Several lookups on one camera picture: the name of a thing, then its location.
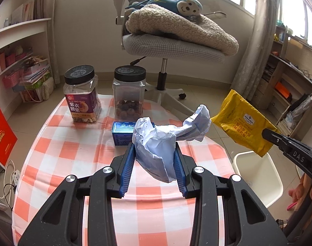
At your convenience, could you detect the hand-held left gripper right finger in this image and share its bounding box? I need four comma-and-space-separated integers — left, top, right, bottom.
174, 143, 287, 246

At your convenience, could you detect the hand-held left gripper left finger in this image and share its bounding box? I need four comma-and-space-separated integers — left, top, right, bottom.
18, 141, 136, 246

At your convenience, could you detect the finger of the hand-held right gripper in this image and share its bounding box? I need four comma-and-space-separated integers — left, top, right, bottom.
261, 129, 312, 180

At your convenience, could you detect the white paper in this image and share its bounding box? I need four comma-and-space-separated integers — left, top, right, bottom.
132, 105, 211, 183

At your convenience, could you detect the white waste bin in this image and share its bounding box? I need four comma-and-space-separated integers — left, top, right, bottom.
233, 151, 284, 208

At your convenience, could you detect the yellow snack wrapper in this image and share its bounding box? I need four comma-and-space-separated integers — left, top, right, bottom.
211, 89, 279, 158

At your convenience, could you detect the person's right hand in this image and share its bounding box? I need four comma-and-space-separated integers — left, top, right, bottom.
290, 177, 310, 206

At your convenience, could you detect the blue cardboard box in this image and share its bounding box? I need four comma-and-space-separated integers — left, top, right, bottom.
112, 121, 156, 146

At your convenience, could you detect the clear plastic bag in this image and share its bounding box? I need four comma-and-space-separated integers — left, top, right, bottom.
284, 95, 312, 134

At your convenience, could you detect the orange box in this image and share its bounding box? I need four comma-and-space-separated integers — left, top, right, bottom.
275, 82, 292, 100

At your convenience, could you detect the orange white checkered tablecloth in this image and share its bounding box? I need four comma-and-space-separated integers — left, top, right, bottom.
12, 93, 238, 246

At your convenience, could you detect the clear jar with dark fruits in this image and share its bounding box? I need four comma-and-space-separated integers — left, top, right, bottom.
112, 65, 146, 120

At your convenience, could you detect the purple label nut jar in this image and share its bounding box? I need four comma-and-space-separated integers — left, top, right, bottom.
64, 65, 102, 123

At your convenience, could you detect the wooden shelf unit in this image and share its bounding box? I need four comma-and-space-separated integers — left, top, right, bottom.
258, 26, 312, 139

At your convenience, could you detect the grey office chair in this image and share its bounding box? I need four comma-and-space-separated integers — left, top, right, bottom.
113, 0, 228, 105

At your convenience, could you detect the beige curtain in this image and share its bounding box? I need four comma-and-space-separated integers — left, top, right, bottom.
231, 0, 282, 95

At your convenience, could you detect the red gift box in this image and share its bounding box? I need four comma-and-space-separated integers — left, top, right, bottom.
0, 106, 18, 168

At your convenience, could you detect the stack of papers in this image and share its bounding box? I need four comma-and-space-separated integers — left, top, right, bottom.
19, 56, 52, 88

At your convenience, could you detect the cream fleece blanket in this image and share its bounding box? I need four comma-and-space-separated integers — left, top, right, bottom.
126, 4, 239, 56

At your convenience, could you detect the pink plastic basket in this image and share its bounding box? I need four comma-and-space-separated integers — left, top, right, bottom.
5, 54, 18, 67
2, 70, 20, 88

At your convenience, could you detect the blue monkey plush toy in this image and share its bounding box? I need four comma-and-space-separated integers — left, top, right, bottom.
125, 0, 204, 21

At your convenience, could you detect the white bookshelf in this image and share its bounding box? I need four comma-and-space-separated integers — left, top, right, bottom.
0, 18, 60, 103

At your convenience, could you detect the white cable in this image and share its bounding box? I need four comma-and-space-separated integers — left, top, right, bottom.
0, 159, 16, 200

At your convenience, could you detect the black cable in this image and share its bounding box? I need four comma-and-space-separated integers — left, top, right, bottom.
3, 183, 17, 211

